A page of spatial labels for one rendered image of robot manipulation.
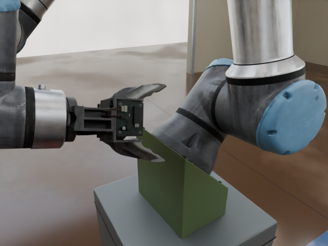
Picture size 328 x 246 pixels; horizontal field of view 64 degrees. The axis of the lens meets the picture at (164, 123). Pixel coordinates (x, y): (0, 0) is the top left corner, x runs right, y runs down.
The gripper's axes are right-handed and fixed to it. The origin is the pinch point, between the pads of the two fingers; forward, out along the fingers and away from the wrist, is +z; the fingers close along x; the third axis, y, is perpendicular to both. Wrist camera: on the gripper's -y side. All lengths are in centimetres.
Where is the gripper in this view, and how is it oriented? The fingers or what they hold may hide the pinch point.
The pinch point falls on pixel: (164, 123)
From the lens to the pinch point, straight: 53.8
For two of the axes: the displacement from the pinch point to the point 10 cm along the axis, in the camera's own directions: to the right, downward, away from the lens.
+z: 8.4, 0.3, 5.4
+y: 5.4, -0.2, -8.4
